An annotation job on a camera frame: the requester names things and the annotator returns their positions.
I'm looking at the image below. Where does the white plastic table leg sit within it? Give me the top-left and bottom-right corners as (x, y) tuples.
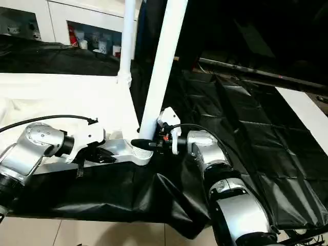
(132, 0), (190, 160)
(117, 0), (137, 83)

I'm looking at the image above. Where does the black left wrist camera cable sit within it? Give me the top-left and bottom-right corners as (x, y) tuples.
(0, 115), (99, 133)

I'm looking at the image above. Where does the white flat board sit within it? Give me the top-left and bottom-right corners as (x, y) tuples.
(275, 86), (328, 135)

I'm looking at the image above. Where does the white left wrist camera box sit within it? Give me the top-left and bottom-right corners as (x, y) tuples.
(65, 119), (106, 165)

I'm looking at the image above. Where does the black cable bundle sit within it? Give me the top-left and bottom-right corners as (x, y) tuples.
(278, 228), (328, 246)

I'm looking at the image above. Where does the black plastic mat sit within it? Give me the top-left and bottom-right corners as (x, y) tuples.
(0, 33), (328, 240)

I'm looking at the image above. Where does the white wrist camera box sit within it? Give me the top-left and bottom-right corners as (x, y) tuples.
(157, 107), (182, 156)
(65, 119), (106, 165)

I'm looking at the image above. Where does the red package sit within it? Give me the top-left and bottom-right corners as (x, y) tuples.
(69, 25), (77, 47)

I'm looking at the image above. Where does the white plastic table top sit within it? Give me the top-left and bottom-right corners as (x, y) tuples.
(0, 72), (154, 176)

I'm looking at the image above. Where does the white glass-door cabinet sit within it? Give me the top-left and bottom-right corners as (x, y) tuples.
(0, 0), (140, 58)

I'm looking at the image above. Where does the dark metal rod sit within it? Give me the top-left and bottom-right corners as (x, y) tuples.
(199, 57), (328, 90)

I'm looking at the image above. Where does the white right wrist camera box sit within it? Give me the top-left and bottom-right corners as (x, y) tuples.
(157, 107), (182, 156)

